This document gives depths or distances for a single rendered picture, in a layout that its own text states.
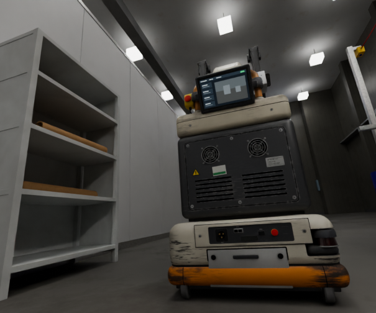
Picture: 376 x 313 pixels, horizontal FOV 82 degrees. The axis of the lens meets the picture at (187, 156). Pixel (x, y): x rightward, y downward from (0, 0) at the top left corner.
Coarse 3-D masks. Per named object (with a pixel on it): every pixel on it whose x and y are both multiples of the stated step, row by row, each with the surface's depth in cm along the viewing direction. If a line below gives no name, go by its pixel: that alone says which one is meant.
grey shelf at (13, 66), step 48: (0, 48) 149; (48, 48) 154; (0, 96) 136; (48, 96) 159; (96, 96) 215; (0, 144) 125; (48, 144) 152; (0, 192) 115; (48, 192) 130; (0, 240) 107; (48, 240) 172; (96, 240) 191; (0, 288) 100
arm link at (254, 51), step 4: (252, 48) 177; (256, 48) 175; (252, 52) 175; (256, 52) 174; (252, 56) 174; (256, 56) 172; (252, 60) 173; (256, 60) 170; (256, 64) 169; (256, 68) 167
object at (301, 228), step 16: (208, 224) 85; (224, 224) 83; (240, 224) 81; (256, 224) 80; (272, 224) 78; (288, 224) 77; (304, 224) 75; (208, 240) 83; (224, 240) 82; (240, 240) 80; (256, 240) 79; (272, 240) 77; (288, 240) 76; (304, 240) 74
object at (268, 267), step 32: (192, 224) 90; (320, 224) 74; (192, 256) 84; (224, 256) 81; (256, 256) 77; (288, 256) 75; (320, 256) 72; (192, 288) 84; (224, 288) 80; (256, 288) 77; (288, 288) 74; (320, 288) 72
